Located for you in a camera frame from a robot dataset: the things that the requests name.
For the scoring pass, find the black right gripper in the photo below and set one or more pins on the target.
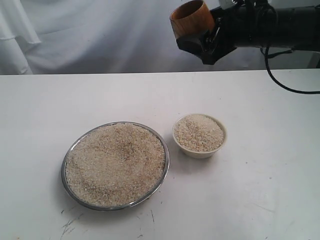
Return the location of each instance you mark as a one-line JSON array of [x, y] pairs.
[[231, 31]]

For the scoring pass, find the brown wooden cup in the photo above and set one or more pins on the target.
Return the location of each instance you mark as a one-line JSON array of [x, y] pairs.
[[191, 18]]

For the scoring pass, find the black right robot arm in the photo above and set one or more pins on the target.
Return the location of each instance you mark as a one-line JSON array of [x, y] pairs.
[[254, 24]]

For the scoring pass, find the cream bowl of rice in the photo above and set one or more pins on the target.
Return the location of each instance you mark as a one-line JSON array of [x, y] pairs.
[[199, 136]]

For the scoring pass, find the steel plate of rice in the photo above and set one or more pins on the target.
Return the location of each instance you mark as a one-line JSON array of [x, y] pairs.
[[115, 166]]

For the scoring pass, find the white backdrop curtain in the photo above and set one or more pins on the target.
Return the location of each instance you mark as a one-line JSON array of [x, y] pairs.
[[100, 36]]

